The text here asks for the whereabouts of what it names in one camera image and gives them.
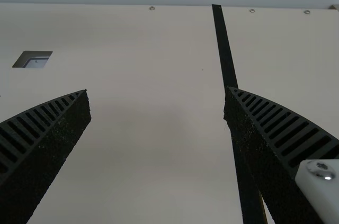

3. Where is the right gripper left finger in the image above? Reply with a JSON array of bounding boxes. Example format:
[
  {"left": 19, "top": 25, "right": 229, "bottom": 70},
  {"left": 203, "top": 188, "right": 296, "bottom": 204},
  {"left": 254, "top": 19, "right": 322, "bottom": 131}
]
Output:
[{"left": 0, "top": 89, "right": 92, "bottom": 224}]

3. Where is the black strip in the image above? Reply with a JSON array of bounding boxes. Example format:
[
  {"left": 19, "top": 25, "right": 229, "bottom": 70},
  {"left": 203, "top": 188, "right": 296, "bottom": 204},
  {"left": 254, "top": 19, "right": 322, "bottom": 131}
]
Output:
[{"left": 211, "top": 4, "right": 269, "bottom": 224}]

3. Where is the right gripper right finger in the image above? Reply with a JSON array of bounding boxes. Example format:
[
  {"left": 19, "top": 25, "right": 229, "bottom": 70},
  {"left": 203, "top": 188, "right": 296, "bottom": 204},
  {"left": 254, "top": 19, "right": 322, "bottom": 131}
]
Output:
[{"left": 223, "top": 86, "right": 339, "bottom": 224}]

